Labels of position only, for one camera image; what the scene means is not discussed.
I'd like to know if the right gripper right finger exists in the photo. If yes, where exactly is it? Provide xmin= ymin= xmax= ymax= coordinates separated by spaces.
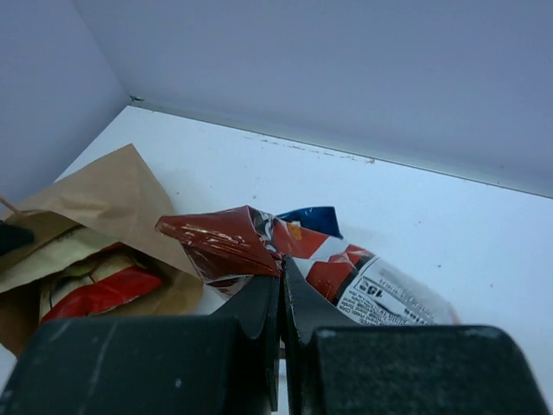
xmin=280 ymin=258 xmax=549 ymax=414

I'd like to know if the blue snack bag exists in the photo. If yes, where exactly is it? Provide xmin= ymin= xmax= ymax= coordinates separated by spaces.
xmin=276 ymin=206 xmax=343 ymax=239

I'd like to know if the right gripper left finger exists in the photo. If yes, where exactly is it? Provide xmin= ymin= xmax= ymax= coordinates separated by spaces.
xmin=1 ymin=276 xmax=280 ymax=414

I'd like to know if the yellow chip bag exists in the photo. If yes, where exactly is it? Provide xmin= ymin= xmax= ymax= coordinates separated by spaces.
xmin=1 ymin=227 xmax=118 ymax=292

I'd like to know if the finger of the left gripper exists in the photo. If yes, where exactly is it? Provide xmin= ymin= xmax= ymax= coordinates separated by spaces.
xmin=0 ymin=221 xmax=35 ymax=256

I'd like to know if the brown paper bag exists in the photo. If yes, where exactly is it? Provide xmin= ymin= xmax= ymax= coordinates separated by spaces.
xmin=1 ymin=145 xmax=203 ymax=355

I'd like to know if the red chip bag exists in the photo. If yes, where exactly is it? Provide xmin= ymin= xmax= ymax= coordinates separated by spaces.
xmin=39 ymin=243 xmax=162 ymax=323

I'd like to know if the dark red snack bag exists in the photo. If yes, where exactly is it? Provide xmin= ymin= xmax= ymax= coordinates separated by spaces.
xmin=156 ymin=206 xmax=459 ymax=325

